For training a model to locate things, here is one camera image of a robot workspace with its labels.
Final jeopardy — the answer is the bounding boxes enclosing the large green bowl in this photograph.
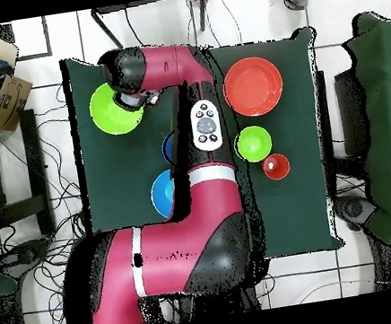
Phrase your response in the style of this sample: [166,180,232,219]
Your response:
[85,77,148,139]

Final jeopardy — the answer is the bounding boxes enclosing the dark blue bowl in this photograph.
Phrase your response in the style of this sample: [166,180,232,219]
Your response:
[159,134,178,166]

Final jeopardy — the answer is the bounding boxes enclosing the large blue bowl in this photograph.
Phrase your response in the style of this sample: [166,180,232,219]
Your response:
[146,168,181,222]

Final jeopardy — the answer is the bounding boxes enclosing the large orange bowl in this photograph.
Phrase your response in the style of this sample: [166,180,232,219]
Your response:
[219,52,288,122]

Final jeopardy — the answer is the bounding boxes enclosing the small green bowl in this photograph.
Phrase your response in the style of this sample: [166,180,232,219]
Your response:
[232,123,275,165]

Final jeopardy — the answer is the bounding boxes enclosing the black bench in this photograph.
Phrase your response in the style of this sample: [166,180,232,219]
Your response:
[0,108,57,244]

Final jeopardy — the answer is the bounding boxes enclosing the orange cup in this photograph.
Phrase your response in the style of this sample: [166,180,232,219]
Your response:
[260,151,292,182]

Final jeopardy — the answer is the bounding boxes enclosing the printed cardboard box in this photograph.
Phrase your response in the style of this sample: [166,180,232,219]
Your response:
[0,71,39,135]

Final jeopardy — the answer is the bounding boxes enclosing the dark green tablecloth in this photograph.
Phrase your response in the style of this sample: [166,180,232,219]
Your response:
[58,22,346,286]

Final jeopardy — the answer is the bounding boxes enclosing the black box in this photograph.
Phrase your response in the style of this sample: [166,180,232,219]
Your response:
[332,66,375,159]

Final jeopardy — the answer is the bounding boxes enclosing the black table frame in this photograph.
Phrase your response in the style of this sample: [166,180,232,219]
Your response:
[90,0,215,54]

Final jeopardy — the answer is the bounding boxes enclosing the tangled floor cables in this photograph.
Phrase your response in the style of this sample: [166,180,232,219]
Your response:
[0,83,102,324]

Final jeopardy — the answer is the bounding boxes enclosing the black square frame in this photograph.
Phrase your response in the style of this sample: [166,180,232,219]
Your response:
[0,14,54,65]

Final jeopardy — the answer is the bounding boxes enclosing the grey pedestal leg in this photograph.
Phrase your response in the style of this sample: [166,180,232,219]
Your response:
[0,237,55,279]
[333,190,380,234]

